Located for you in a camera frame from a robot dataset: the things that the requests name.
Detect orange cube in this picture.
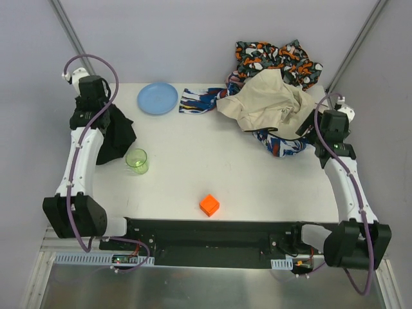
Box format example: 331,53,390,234
199,194,220,217

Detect left aluminium frame post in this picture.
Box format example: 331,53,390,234
48,0,86,55

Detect pink patterned cloth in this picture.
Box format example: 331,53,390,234
225,70,241,95

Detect aluminium frame post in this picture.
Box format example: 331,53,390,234
326,0,390,94
48,0,86,55

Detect green transparent plastic cup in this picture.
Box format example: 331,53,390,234
126,149,149,174

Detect blue white patterned cloth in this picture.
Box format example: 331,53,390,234
179,82,309,158

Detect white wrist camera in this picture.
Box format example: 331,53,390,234
334,96,355,122
62,67,89,86

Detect orange grey camouflage cloth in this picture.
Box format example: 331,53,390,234
235,40,323,90

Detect beige cloth with black trim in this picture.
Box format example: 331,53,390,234
216,69,315,140

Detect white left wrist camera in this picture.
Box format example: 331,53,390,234
62,67,89,86

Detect right aluminium frame post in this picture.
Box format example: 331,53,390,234
326,0,390,94

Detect blue plastic plate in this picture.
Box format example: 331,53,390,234
137,82,178,116

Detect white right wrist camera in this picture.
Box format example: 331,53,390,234
334,96,355,122

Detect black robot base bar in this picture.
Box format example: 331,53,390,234
99,219,320,269

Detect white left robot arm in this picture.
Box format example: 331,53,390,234
42,68,136,239

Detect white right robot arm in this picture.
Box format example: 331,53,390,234
299,105,392,270

